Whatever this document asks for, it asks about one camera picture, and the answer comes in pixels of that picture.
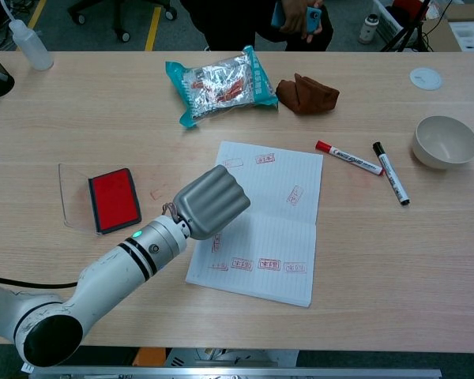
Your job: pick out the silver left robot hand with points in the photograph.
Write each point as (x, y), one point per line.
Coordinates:
(211, 201)

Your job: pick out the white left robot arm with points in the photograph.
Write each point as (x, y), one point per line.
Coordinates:
(110, 268)

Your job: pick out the white lined paper sheet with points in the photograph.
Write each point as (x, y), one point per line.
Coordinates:
(280, 221)

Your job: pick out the red ink pad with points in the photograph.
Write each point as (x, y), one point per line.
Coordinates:
(114, 199)

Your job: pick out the teal silver snack packet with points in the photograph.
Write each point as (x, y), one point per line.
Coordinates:
(221, 87)

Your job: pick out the clear ink pad lid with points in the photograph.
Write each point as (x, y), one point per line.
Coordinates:
(73, 193)

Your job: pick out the brown crumpled cloth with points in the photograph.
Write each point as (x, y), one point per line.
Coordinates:
(308, 96)

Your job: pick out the red whiteboard marker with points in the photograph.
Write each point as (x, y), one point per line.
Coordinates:
(349, 158)

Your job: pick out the white device under table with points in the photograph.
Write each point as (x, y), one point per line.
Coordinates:
(229, 357)

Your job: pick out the orange box under table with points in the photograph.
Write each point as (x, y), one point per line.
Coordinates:
(150, 355)

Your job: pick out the person in black clothes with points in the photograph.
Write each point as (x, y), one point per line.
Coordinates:
(241, 23)

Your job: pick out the black whiteboard marker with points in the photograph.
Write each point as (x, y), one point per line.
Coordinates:
(391, 173)

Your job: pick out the black office chair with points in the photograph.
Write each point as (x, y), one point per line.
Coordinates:
(118, 16)

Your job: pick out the teal smartphone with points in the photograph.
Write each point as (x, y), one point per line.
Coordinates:
(314, 17)

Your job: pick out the white thermos bottle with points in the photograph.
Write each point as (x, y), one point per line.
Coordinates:
(368, 28)

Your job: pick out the clear plastic squeeze bottle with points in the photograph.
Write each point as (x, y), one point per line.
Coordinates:
(31, 45)

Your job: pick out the beige bowl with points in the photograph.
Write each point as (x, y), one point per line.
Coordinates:
(444, 142)

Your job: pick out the white plastic crate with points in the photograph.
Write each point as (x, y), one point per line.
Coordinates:
(387, 19)

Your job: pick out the black tripod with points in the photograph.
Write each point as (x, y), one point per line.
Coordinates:
(407, 31)

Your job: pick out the cardboard box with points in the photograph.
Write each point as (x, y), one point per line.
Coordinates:
(470, 27)

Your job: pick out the aluminium rail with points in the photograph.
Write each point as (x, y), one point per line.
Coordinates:
(237, 373)

